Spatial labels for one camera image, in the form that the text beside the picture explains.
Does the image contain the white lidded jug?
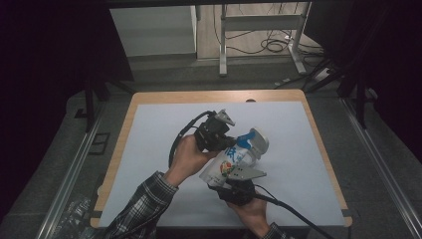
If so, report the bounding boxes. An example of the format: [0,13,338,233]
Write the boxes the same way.
[244,126,271,169]

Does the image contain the white power strip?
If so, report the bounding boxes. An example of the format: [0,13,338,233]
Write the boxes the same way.
[313,67,332,83]

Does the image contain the grey cabinet panel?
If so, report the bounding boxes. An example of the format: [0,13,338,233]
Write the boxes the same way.
[108,5,198,58]

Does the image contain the white table mat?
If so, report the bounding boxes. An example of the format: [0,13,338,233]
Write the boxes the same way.
[98,101,346,229]

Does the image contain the crumpled clear plastic wrap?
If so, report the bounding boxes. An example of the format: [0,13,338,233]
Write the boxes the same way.
[53,196,98,239]

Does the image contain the person's right hand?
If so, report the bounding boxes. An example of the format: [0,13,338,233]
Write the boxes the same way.
[226,191,272,239]

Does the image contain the blue and white milk carton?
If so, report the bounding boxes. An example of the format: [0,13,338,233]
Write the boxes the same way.
[198,128,259,188]

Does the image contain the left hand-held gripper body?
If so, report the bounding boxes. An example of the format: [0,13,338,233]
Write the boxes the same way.
[193,109,237,154]

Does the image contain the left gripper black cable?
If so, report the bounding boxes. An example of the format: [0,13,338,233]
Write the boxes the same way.
[167,110,216,169]

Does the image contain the person's left hand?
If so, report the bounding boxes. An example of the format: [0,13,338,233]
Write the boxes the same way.
[163,133,221,187]

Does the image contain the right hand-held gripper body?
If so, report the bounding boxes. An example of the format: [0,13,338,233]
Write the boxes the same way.
[214,164,268,207]

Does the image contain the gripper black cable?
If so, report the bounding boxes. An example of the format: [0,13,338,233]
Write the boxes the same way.
[167,110,216,169]
[228,183,336,239]

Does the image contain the white metal desk frame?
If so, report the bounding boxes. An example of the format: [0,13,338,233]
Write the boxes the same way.
[218,1,314,78]

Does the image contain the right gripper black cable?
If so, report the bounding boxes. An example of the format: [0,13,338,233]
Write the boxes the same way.
[228,183,336,239]

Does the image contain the black floor cables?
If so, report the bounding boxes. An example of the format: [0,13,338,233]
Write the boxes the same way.
[212,3,327,57]

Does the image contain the aluminium rail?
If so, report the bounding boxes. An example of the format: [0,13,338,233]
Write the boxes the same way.
[340,97,422,239]
[34,108,105,239]

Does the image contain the black stand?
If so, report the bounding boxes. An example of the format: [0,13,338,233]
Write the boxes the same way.
[82,78,135,134]
[304,58,371,131]

